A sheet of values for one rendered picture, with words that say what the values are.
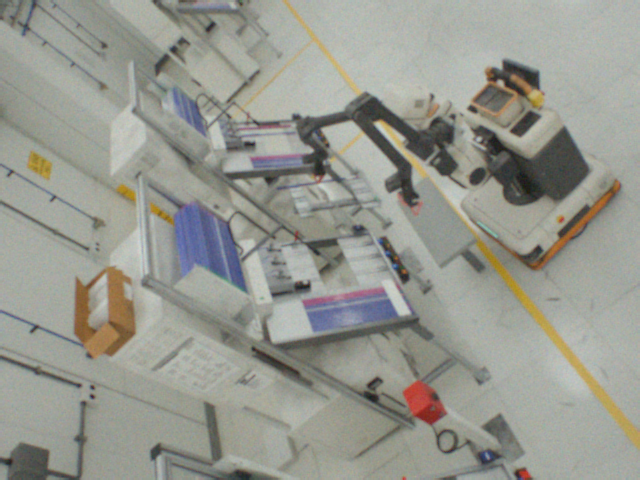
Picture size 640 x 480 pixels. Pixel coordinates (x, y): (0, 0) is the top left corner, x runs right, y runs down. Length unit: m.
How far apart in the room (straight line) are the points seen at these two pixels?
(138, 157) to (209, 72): 3.75
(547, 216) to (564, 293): 0.43
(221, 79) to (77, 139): 2.26
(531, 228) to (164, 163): 2.16
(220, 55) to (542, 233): 4.84
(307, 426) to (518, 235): 1.54
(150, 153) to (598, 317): 2.65
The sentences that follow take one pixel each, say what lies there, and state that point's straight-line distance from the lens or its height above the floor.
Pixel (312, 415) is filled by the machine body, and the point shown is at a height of 0.62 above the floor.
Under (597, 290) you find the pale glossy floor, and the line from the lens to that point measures 3.31.
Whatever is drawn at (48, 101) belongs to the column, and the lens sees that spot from 5.52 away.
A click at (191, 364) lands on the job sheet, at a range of 2.55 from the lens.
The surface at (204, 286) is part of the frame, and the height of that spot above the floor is 1.61.
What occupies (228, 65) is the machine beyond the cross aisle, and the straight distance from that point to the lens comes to 7.18.
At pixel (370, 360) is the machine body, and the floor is 0.62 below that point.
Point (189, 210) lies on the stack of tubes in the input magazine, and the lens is 2.75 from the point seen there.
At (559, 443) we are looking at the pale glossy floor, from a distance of 3.10.
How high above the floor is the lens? 2.86
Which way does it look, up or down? 38 degrees down
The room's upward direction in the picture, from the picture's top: 51 degrees counter-clockwise
